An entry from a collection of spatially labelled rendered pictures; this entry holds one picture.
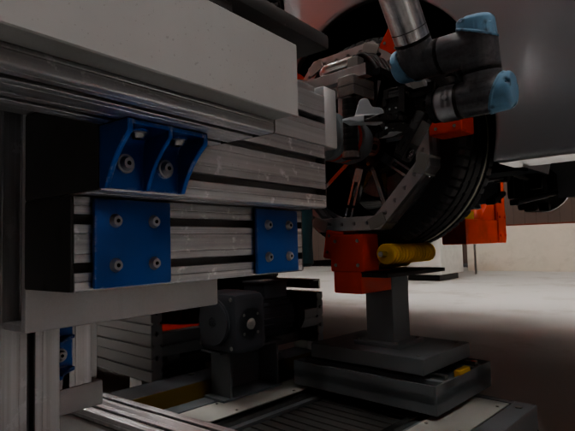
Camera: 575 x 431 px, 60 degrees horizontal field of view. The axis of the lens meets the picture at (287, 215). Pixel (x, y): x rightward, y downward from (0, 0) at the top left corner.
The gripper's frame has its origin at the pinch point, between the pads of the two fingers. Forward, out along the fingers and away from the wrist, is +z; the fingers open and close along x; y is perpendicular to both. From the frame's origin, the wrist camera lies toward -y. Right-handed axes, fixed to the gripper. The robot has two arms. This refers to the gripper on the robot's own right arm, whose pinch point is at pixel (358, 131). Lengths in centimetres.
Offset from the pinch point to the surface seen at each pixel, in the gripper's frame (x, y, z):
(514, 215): -909, 104, 237
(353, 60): -0.1, 18.6, 2.0
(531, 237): -795, 50, 177
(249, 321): -7, -48, 42
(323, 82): -0.6, 15.5, 11.8
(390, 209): -22.4, -15.5, 4.2
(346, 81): 2.4, 12.2, 2.1
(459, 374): -43, -60, -6
